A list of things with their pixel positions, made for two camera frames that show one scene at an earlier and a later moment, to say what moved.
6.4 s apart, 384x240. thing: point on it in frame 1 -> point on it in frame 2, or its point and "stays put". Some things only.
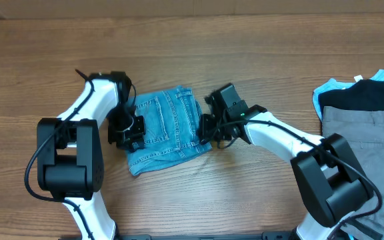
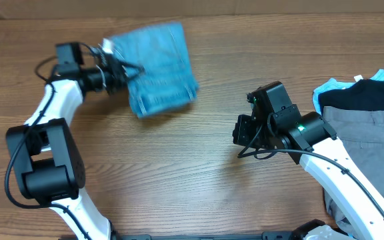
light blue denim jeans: [171, 124] -> [168, 79]
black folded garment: [365, 95] stays put
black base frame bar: [277, 235] stays put
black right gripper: [206, 133] -> [242, 137]
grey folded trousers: [377, 138] stays put
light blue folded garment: [333, 85] stays put
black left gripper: [136, 133] -> [115, 67]
